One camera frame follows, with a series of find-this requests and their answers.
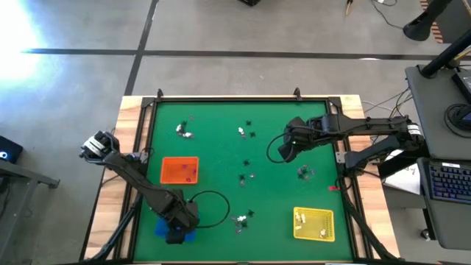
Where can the black caster wheel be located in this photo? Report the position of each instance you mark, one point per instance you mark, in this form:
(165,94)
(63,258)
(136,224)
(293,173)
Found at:
(425,234)

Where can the orange plastic basket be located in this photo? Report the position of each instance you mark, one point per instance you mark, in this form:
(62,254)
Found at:
(173,173)

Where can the black floor object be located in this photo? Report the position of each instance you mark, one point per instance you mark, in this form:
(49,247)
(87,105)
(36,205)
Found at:
(250,2)

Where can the black round monitor base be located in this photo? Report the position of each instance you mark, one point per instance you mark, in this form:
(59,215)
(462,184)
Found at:
(454,117)

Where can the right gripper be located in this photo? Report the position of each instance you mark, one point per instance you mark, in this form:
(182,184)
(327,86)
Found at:
(290,151)

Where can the black backlit keyboard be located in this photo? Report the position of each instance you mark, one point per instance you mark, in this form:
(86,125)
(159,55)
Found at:
(450,182)

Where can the black aluminium table frame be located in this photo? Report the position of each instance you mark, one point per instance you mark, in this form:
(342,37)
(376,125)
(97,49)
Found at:
(239,98)

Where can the green table mat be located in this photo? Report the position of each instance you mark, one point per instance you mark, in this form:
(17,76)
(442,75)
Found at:
(272,198)

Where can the white paper sheet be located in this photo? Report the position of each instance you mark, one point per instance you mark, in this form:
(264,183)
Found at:
(404,180)

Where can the black stand foot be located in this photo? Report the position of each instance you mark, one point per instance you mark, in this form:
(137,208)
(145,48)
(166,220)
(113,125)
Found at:
(419,27)

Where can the grey side desk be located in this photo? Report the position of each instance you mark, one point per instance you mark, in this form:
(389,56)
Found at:
(430,110)

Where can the black slanted pole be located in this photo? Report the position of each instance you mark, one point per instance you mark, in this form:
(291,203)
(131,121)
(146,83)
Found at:
(445,55)

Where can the black desk device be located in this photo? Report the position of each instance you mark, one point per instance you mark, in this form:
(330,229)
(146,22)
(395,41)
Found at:
(463,84)

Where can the orange black striped mat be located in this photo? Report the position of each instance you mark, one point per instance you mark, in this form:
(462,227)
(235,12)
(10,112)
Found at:
(437,27)

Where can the black frame clamp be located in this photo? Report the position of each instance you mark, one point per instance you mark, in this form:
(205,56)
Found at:
(297,95)
(159,95)

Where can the black box device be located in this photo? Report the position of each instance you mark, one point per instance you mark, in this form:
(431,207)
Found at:
(11,147)

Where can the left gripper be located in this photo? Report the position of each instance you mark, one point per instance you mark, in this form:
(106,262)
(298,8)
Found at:
(176,237)

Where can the yellow plastic basket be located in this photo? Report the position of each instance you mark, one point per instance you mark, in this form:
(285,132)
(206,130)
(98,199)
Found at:
(316,221)

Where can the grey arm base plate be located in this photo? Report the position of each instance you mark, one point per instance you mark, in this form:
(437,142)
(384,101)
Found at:
(142,157)
(340,157)

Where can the yellow tipped tripod leg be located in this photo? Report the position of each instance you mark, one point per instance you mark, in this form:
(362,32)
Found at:
(349,7)

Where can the grey keyboard desk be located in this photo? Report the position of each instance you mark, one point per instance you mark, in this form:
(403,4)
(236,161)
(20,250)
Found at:
(452,224)

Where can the blue plastic basket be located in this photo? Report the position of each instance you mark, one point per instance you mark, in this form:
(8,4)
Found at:
(160,230)

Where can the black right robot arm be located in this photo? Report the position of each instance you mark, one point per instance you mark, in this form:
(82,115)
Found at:
(368,125)

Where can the dark grey cabinet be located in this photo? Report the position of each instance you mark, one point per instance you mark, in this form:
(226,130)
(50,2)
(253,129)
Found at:
(456,22)

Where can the grey metal table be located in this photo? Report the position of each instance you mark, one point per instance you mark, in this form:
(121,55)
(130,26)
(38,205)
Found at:
(22,176)

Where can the red clip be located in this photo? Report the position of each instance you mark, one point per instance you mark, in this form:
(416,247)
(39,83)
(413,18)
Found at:
(333,188)

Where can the black desk leg bar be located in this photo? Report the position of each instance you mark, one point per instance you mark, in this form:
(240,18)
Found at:
(401,163)

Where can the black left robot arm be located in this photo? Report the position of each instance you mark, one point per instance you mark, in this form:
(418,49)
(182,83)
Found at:
(140,176)

